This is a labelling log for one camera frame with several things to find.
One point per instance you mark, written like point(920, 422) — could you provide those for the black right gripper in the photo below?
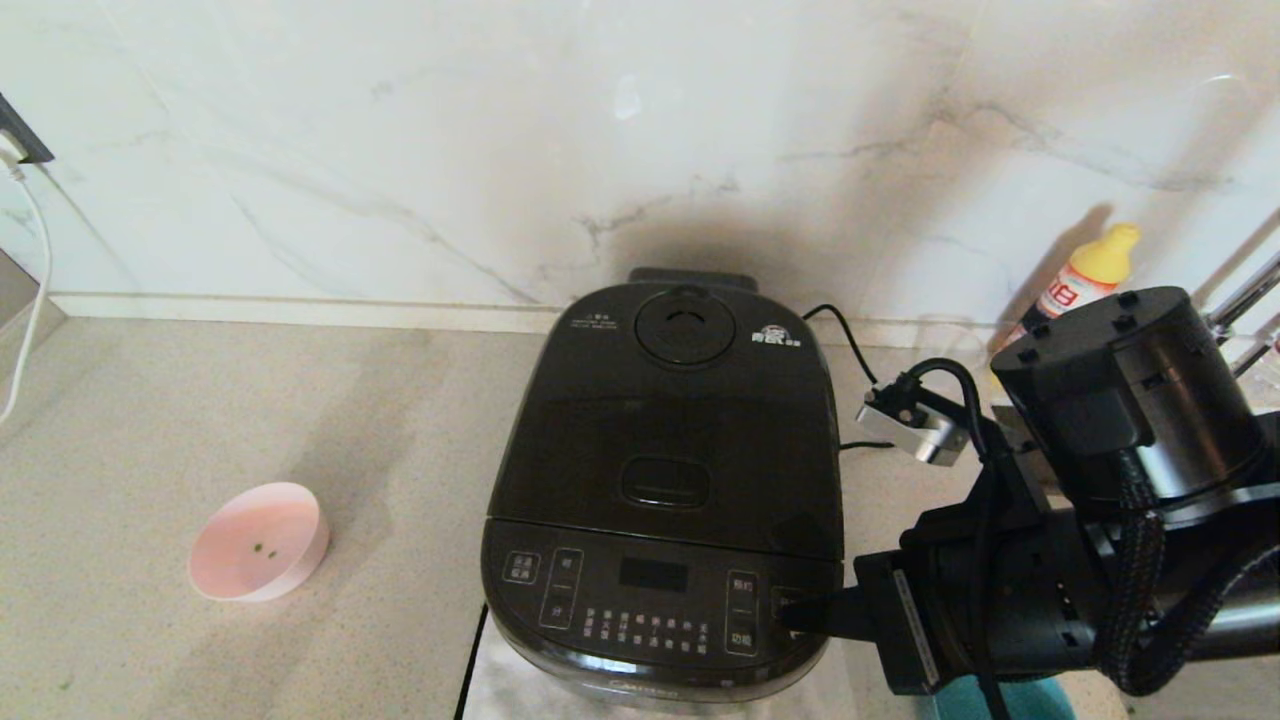
point(1020, 600)

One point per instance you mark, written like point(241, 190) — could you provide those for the blue bowl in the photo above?
point(1040, 702)

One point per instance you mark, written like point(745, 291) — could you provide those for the black rice cooker lid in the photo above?
point(660, 400)

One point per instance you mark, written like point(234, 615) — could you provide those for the pink bowl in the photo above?
point(240, 570)

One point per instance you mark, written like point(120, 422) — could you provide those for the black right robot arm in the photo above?
point(1180, 400)

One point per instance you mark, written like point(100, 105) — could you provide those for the white towel under cooker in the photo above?
point(510, 700)

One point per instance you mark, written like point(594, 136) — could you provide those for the clear plastic cup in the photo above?
point(945, 335)

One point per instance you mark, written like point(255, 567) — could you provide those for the yellow orange squeeze bottle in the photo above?
point(1085, 275)

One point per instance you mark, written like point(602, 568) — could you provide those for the white towel in sink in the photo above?
point(1250, 700)

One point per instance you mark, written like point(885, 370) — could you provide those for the chrome faucet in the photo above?
point(1250, 290)

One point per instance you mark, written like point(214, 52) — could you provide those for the grey metal panel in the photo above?
point(12, 295)

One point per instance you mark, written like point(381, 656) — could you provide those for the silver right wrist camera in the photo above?
point(920, 435)

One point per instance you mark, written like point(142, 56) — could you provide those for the grey wall socket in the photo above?
point(20, 135)

